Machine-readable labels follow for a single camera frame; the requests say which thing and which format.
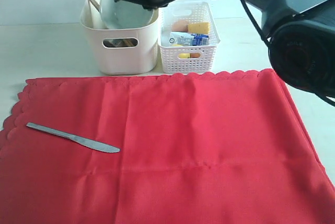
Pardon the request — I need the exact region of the pale green ceramic bowl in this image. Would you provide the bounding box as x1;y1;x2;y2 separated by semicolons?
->
99;0;154;29

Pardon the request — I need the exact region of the brown egg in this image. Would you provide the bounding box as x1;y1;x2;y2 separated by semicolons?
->
171;20;188;32

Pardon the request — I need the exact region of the stainless steel cup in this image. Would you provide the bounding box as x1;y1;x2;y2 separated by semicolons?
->
103;39;124;48

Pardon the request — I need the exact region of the small milk carton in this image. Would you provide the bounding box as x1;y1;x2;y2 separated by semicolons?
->
169;31;209;46

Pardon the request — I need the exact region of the yellow cheese wedge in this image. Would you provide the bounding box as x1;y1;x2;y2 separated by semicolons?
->
187;22;210;35

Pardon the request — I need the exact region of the yellow lemon with sticker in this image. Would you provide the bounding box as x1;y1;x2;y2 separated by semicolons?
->
172;43;191;59

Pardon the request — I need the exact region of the orange fried nugget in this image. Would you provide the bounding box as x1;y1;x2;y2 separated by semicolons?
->
190;53;200;58

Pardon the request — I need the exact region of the metal table knife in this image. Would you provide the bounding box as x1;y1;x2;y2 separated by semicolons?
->
26;122;120;153

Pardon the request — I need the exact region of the red scalloped table cloth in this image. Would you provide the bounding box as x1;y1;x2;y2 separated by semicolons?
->
1;69;334;223

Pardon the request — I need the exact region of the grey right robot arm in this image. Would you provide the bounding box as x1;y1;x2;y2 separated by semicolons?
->
115;0;334;97

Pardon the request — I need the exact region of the cream plastic tub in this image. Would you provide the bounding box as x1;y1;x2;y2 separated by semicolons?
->
80;0;159;75

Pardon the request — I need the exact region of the white perforated plastic basket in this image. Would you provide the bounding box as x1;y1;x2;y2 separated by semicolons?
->
159;2;220;73

